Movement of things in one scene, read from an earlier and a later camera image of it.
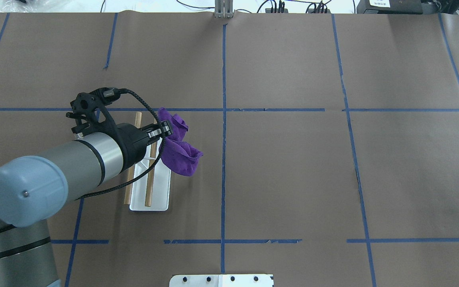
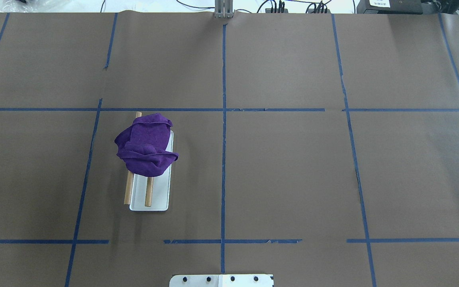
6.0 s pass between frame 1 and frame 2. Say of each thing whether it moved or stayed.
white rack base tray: stayed
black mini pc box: stayed
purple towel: moved
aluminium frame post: stayed
